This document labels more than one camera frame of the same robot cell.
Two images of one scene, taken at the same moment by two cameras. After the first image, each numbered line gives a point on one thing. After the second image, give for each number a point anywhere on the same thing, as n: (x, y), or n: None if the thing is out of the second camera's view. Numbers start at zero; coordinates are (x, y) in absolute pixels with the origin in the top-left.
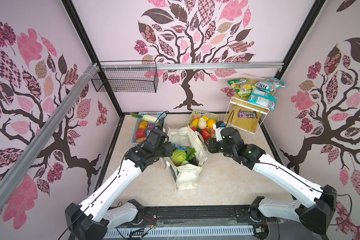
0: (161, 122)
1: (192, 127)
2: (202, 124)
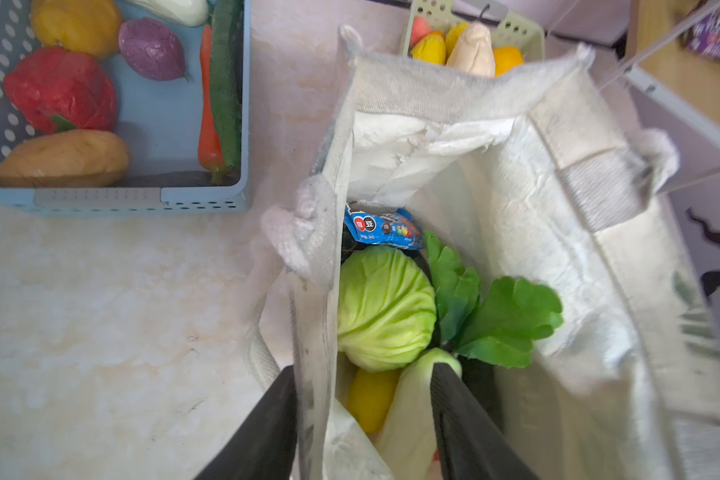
0: (227, 36)
1: (420, 28)
2: (473, 50)
